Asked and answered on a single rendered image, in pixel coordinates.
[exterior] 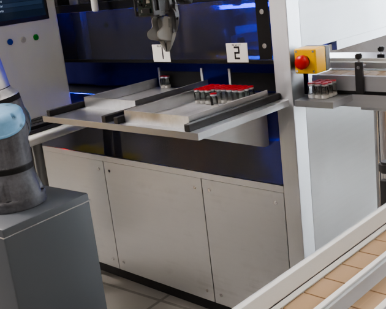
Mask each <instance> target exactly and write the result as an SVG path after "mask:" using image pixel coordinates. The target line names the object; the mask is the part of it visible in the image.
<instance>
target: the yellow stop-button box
mask: <svg viewBox="0 0 386 309"><path fill-rule="evenodd" d="M294 53H295V58H296V57H297V56H300V55H305V56H306V57H307V58H308V59H309V66H308V67H307V68H306V69H303V70H299V69H297V68H296V67H295V70H296V73H297V74H318V73H320V72H323V71H327V70H329V69H330V63H329V52H328V45H306V46H304V47H300V48H296V49H295V50H294Z"/></svg>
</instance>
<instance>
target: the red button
mask: <svg viewBox="0 0 386 309"><path fill-rule="evenodd" d="M308 66H309V59H308V58H307V57H306V56H305V55H300V56H297V57H296V58H295V67H296V68H297V69H299V70H303V69H306V68H307V67H308Z"/></svg>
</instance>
